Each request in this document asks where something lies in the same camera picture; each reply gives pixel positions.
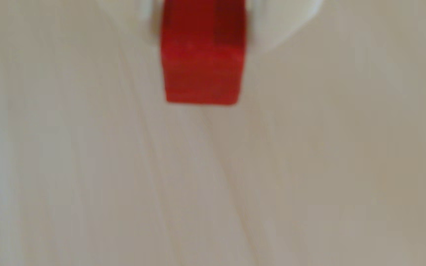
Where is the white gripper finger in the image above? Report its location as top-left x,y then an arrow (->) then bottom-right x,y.
96,0 -> 162,43
246,0 -> 324,56

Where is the red cube block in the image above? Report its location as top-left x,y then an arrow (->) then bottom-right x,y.
160,0 -> 247,106

